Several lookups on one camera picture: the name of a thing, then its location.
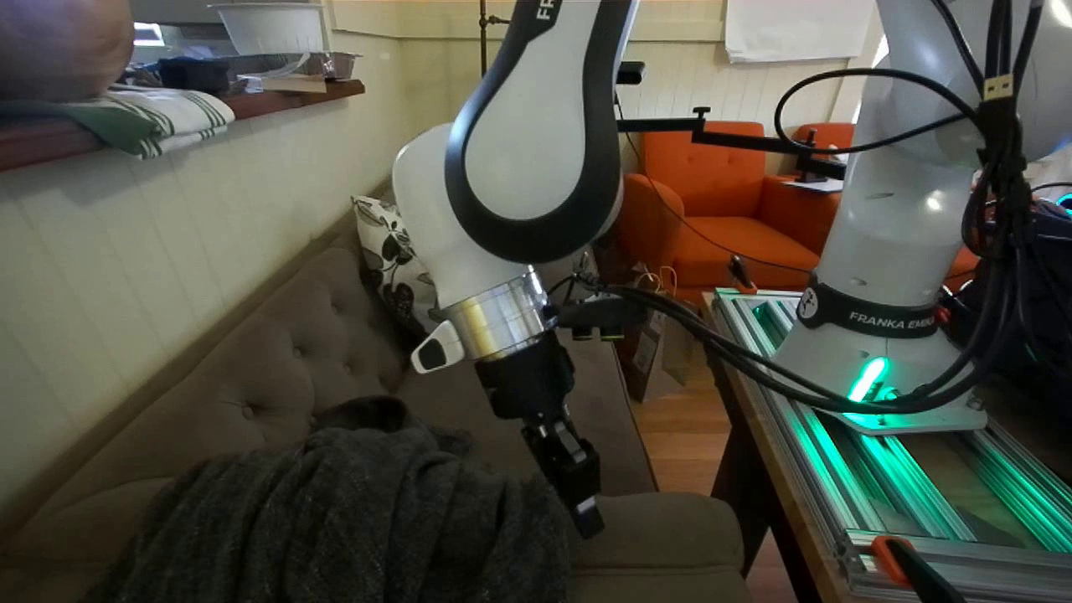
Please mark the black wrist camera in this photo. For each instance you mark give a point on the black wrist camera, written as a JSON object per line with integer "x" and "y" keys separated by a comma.
{"x": 605, "y": 315}

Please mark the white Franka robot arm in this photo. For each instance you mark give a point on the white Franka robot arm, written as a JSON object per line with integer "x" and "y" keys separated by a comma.
{"x": 537, "y": 136}

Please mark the black bar camera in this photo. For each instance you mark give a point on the black bar camera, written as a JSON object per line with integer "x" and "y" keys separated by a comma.
{"x": 630, "y": 70}

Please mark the brown tufted sofa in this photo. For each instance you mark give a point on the brown tufted sofa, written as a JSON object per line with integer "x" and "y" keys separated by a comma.
{"x": 279, "y": 357}

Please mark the orange armchair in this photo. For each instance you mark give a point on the orange armchair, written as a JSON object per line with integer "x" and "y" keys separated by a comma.
{"x": 725, "y": 213}

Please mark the small black clamp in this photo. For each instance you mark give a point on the small black clamp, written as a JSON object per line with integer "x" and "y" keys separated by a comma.
{"x": 740, "y": 272}

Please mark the dark grey knitted blanket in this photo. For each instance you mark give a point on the dark grey knitted blanket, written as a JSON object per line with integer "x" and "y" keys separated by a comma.
{"x": 357, "y": 524}

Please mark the large floral pillow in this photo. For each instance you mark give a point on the large floral pillow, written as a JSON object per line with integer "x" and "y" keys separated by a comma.
{"x": 386, "y": 256}

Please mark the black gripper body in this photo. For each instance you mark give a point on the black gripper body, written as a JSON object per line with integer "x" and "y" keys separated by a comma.
{"x": 528, "y": 379}

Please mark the brown paper bag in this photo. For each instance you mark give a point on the brown paper bag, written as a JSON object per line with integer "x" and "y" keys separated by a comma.
{"x": 646, "y": 357}

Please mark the aluminium rail robot table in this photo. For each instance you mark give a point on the aluminium rail robot table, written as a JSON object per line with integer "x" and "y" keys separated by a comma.
{"x": 892, "y": 490}

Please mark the white wall board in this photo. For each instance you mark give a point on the white wall board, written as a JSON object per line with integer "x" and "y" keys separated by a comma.
{"x": 793, "y": 26}

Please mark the green striped white towel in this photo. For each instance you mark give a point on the green striped white towel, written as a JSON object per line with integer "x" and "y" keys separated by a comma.
{"x": 145, "y": 117}

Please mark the dark cloth bundle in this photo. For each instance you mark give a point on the dark cloth bundle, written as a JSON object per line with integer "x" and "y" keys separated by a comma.
{"x": 195, "y": 73}

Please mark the dark wooden shelf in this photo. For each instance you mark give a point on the dark wooden shelf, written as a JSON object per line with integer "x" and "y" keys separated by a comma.
{"x": 279, "y": 102}

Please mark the stack of papers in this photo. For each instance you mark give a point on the stack of papers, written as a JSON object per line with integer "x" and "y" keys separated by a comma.
{"x": 286, "y": 81}

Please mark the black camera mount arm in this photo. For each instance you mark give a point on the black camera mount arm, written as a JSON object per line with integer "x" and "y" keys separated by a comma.
{"x": 725, "y": 136}

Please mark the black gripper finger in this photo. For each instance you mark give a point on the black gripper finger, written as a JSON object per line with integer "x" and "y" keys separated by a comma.
{"x": 557, "y": 453}
{"x": 583, "y": 497}

